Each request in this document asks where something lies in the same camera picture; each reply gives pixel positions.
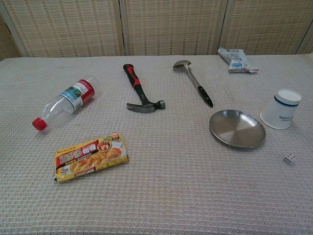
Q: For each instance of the white paper cup blue band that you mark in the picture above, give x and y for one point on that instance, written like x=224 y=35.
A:
x=278 y=110

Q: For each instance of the small white die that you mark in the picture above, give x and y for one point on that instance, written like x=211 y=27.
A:
x=289 y=159

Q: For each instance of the round stainless steel plate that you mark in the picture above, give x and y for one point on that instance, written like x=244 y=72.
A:
x=237 y=129

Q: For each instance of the red black claw hammer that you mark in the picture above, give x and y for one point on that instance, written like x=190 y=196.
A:
x=139 y=90

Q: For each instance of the yellow red curry box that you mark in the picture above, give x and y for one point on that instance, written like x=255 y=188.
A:
x=90 y=159

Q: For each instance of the beige waffle weave tablecloth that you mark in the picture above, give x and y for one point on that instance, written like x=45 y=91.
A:
x=171 y=195

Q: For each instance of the woven bamboo screen panel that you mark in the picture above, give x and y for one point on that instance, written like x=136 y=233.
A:
x=173 y=27
x=68 y=27
x=264 y=27
x=306 y=44
x=7 y=39

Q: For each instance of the clear plastic bottle red cap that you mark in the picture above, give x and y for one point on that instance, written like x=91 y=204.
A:
x=66 y=100

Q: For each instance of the white blue plastic packet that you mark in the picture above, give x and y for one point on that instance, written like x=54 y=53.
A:
x=237 y=61

